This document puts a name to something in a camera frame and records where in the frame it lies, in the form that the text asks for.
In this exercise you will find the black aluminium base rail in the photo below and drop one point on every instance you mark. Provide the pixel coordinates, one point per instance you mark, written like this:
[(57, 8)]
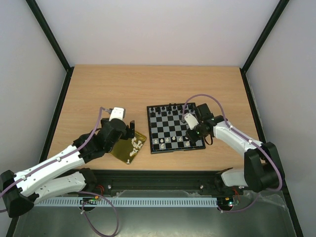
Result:
[(110, 182)]

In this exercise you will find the black frame post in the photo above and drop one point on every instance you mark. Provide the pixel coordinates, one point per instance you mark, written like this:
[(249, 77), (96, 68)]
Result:
[(276, 14), (35, 9)]

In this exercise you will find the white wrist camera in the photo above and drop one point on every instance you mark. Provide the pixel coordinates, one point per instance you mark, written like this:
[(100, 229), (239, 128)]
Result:
[(117, 113), (191, 120)]

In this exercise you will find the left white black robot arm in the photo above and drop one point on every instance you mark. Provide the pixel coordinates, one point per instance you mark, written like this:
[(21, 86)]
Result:
[(83, 150)]

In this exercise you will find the black chess pieces row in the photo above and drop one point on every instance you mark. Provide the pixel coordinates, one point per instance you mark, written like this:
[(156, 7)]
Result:
[(171, 109)]

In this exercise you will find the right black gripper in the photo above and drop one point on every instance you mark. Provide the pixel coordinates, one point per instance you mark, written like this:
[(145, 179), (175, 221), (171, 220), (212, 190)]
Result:
[(191, 135)]

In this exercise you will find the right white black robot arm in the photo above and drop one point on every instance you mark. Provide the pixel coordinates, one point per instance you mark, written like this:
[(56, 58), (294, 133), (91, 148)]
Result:
[(262, 167)]

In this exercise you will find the light blue slotted cable duct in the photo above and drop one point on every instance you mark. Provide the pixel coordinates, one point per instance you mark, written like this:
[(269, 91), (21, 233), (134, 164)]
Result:
[(130, 202)]

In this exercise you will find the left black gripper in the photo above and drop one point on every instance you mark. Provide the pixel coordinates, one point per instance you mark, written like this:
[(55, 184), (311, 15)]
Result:
[(126, 135)]

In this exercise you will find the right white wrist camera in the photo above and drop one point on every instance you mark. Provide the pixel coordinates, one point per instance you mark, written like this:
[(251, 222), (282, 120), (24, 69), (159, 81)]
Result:
[(191, 120)]

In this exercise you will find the white chess piece pile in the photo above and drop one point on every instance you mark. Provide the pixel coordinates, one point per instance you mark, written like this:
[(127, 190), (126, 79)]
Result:
[(137, 145)]

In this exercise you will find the gold metal tray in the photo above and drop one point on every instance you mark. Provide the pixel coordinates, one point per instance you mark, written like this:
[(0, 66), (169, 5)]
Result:
[(122, 148)]

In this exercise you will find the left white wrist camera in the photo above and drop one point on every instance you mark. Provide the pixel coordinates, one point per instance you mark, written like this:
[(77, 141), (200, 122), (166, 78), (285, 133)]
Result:
[(117, 113)]

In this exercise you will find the right black frame post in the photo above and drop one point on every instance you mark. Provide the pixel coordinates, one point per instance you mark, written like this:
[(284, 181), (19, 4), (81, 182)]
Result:
[(276, 14)]

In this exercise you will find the left black frame post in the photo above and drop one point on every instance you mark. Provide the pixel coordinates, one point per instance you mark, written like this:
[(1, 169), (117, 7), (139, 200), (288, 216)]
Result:
[(35, 9)]

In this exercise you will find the black grey chess board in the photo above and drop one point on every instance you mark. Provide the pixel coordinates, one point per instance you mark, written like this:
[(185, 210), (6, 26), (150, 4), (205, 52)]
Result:
[(163, 127)]

